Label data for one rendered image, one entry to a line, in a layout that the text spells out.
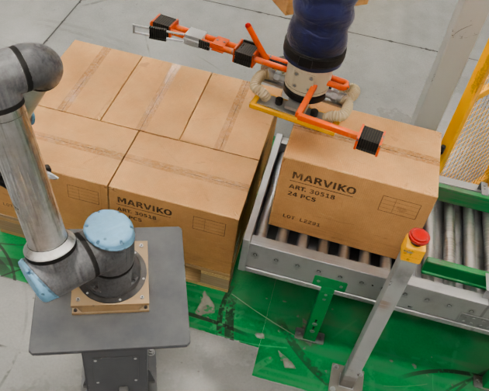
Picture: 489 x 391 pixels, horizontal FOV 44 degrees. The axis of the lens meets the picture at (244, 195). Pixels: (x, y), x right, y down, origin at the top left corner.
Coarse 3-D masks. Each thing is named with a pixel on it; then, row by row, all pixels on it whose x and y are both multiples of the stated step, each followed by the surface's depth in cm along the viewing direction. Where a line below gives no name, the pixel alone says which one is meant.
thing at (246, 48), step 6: (240, 42) 232; (246, 42) 234; (252, 42) 234; (234, 48) 229; (240, 48) 231; (246, 48) 232; (252, 48) 232; (234, 54) 229; (240, 54) 228; (246, 54) 227; (252, 54) 227; (234, 60) 231; (240, 60) 230; (246, 60) 230; (252, 60) 229; (246, 66) 231; (252, 66) 231
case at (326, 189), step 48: (288, 144) 239; (336, 144) 242; (384, 144) 246; (432, 144) 249; (288, 192) 246; (336, 192) 240; (384, 192) 233; (432, 192) 229; (336, 240) 258; (384, 240) 251
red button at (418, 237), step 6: (414, 228) 203; (420, 228) 203; (408, 234) 202; (414, 234) 201; (420, 234) 201; (426, 234) 202; (414, 240) 200; (420, 240) 199; (426, 240) 200; (420, 246) 203
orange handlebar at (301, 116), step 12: (180, 36) 235; (216, 48) 233; (228, 48) 232; (264, 60) 229; (276, 60) 231; (336, 84) 224; (348, 84) 224; (312, 96) 219; (300, 108) 211; (300, 120) 209; (312, 120) 208; (336, 132) 207; (348, 132) 205
